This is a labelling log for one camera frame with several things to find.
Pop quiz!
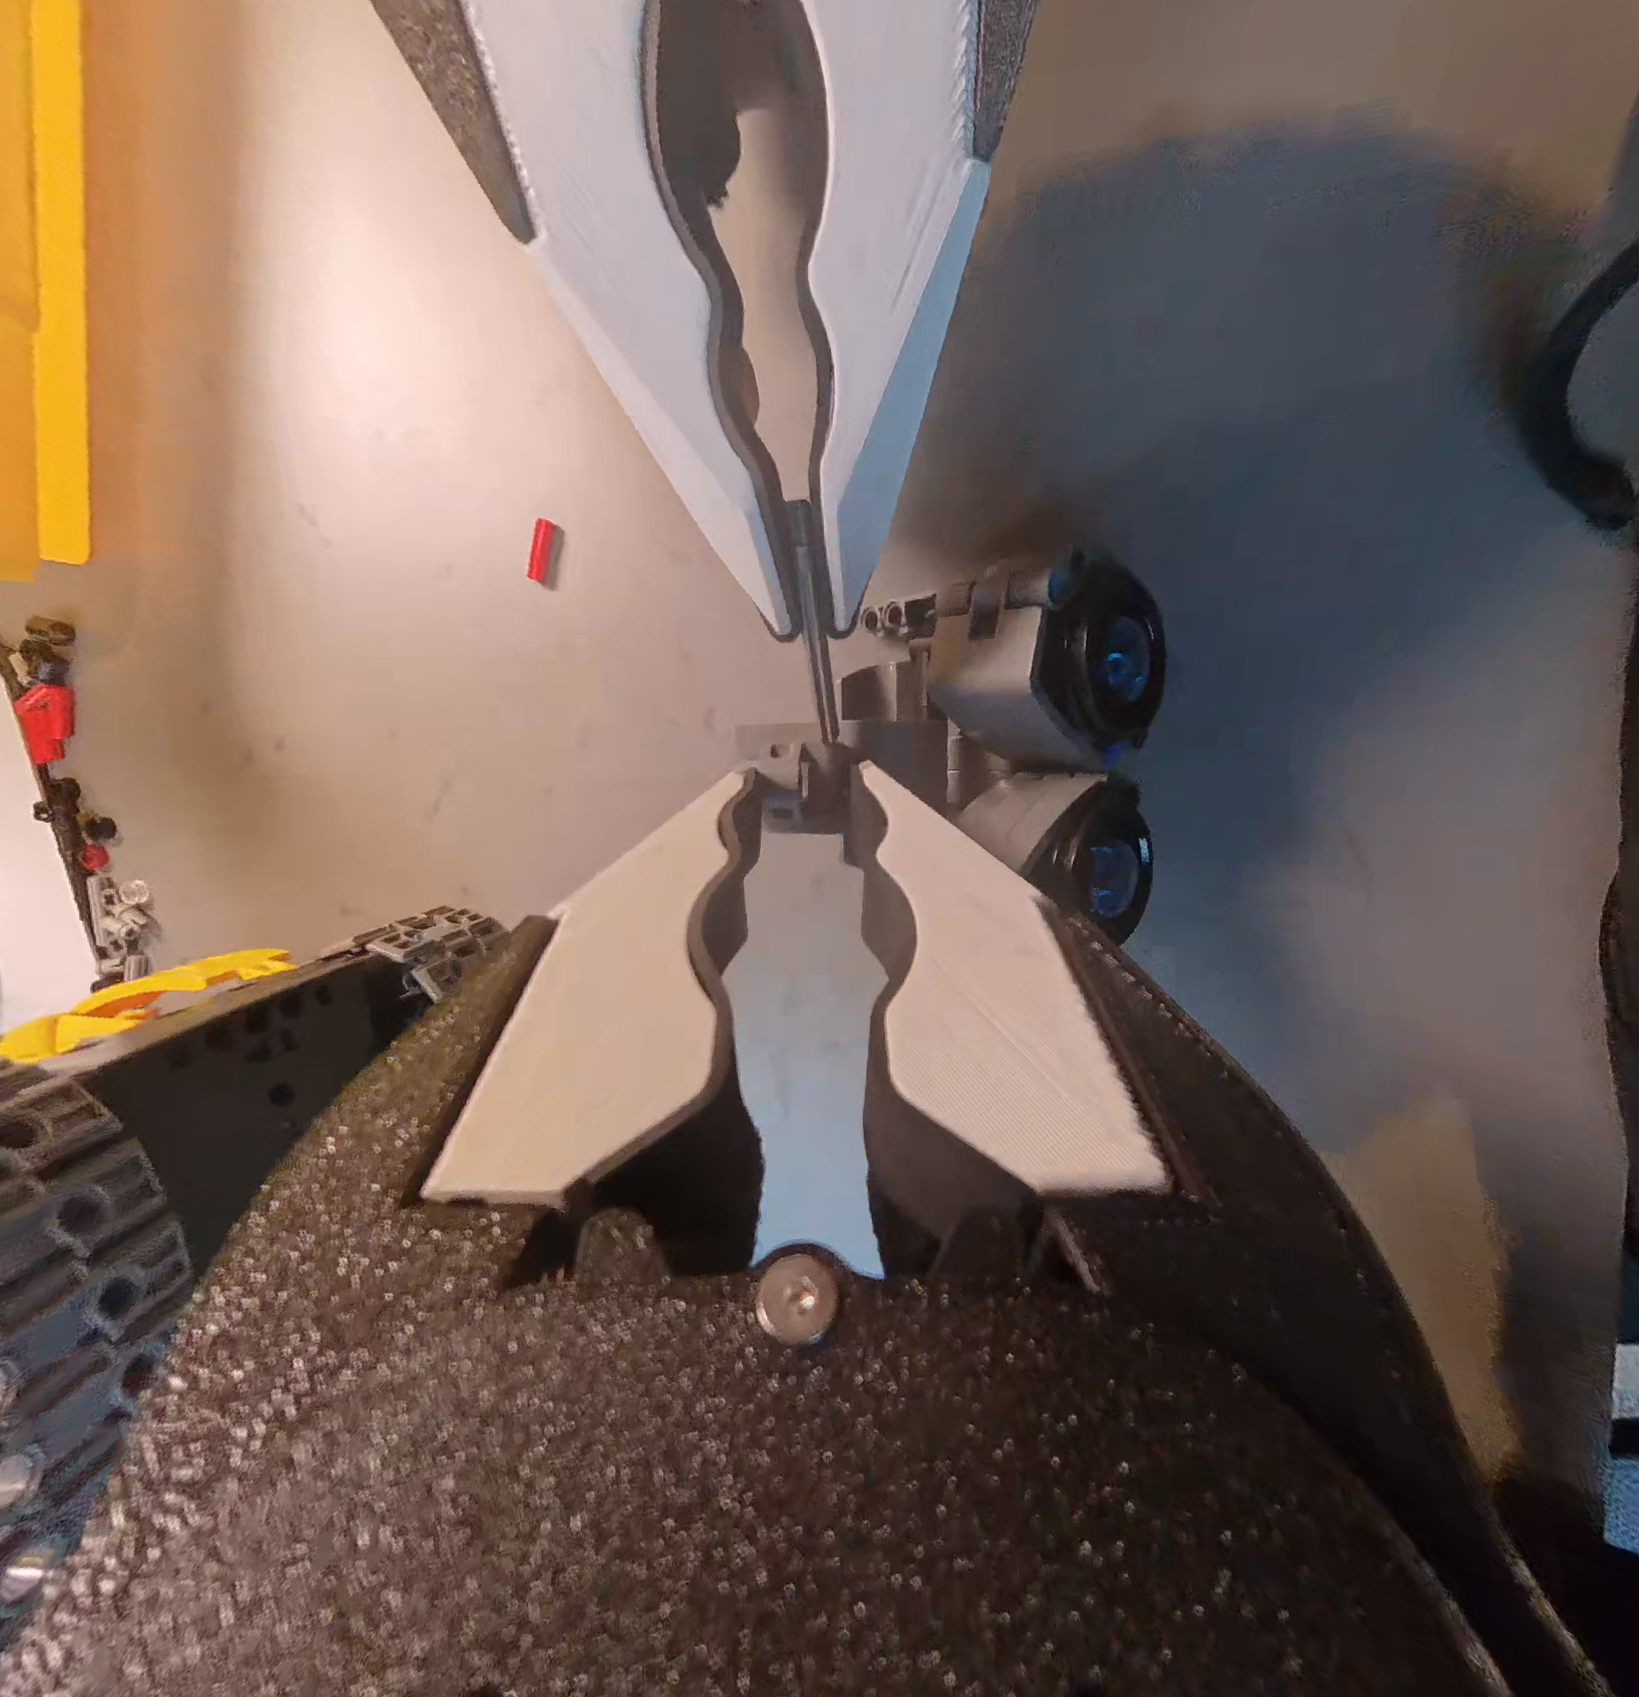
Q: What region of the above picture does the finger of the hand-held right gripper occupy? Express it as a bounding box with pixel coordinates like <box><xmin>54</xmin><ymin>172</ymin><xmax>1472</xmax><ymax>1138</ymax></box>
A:
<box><xmin>467</xmin><ymin>0</ymin><xmax>805</xmax><ymax>644</ymax></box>
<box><xmin>796</xmin><ymin>0</ymin><xmax>994</xmax><ymax>637</ymax></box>

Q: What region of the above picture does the grey Lego engine assembly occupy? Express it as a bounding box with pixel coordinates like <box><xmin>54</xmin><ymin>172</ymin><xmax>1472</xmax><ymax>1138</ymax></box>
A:
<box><xmin>738</xmin><ymin>549</ymin><xmax>1169</xmax><ymax>948</ymax></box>

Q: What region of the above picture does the yellow toy robot body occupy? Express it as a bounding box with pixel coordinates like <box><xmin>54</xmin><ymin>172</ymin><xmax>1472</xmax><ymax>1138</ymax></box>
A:
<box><xmin>0</xmin><ymin>906</ymin><xmax>517</xmax><ymax>1659</ymax></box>

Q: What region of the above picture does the yellow plastic bin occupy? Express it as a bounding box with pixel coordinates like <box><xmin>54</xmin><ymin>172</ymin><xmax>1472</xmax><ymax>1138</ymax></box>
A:
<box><xmin>0</xmin><ymin>0</ymin><xmax>96</xmax><ymax>584</ymax></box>

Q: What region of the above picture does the white book stand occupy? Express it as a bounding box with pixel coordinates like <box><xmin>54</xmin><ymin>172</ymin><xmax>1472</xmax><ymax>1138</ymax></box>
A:
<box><xmin>0</xmin><ymin>621</ymin><xmax>101</xmax><ymax>1049</ymax></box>

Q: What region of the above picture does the grey desk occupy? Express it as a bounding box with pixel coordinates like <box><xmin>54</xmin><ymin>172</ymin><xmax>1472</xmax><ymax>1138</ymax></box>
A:
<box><xmin>0</xmin><ymin>0</ymin><xmax>1639</xmax><ymax>1500</ymax></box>

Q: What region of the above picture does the pile of grey toy pieces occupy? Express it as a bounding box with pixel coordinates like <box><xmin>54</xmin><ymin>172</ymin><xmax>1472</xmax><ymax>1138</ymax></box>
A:
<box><xmin>87</xmin><ymin>874</ymin><xmax>161</xmax><ymax>959</ymax></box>

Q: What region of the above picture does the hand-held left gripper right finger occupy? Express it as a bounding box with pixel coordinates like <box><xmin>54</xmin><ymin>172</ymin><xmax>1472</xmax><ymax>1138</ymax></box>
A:
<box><xmin>846</xmin><ymin>761</ymin><xmax>1173</xmax><ymax>1201</ymax></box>

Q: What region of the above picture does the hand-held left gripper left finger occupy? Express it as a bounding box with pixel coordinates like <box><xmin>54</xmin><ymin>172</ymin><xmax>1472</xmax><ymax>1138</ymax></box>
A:
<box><xmin>421</xmin><ymin>765</ymin><xmax>770</xmax><ymax>1210</ymax></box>

